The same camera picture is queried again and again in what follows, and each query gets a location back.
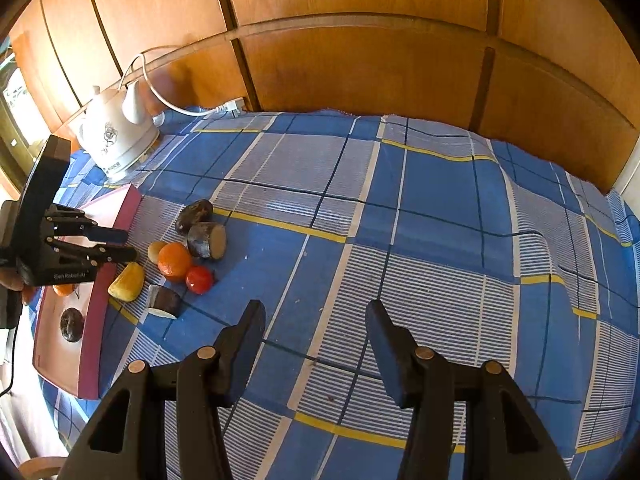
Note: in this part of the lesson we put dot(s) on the dark cut root piece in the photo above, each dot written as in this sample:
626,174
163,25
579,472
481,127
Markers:
202,240

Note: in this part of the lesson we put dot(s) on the light wooden chair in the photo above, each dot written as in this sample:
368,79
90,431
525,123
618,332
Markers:
35,467

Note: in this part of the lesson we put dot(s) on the yellow mango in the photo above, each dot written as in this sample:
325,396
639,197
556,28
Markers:
126,284

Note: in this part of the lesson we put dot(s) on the small orange tangerine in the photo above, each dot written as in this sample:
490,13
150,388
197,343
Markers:
64,290

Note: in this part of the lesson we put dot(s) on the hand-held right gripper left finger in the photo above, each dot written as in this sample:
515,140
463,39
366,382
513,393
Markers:
247,345

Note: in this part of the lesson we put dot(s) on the white power plug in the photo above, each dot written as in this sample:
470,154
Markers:
234,106

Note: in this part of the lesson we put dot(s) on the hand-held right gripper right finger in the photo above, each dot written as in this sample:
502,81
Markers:
385,360

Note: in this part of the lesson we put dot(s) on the dark round passion fruit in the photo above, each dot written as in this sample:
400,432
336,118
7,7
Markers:
71,325

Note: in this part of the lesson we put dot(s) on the blue plaid blanket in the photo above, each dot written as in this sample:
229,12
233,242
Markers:
425,240

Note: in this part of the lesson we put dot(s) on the orange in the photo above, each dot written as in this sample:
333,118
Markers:
174,261

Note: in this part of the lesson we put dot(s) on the pink cardboard tray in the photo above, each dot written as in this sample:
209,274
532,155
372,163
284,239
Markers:
50,355

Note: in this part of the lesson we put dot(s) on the white ceramic electric kettle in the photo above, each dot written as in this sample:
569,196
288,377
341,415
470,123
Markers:
115,130

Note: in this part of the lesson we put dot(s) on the person's left hand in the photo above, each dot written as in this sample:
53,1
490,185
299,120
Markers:
7,277

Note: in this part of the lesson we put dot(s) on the red tomato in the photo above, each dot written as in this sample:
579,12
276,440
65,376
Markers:
199,280

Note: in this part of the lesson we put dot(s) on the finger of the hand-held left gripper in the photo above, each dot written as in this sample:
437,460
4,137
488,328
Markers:
120,254
107,235

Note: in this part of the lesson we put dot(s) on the dark cut root slice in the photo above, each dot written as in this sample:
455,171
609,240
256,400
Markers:
165,300

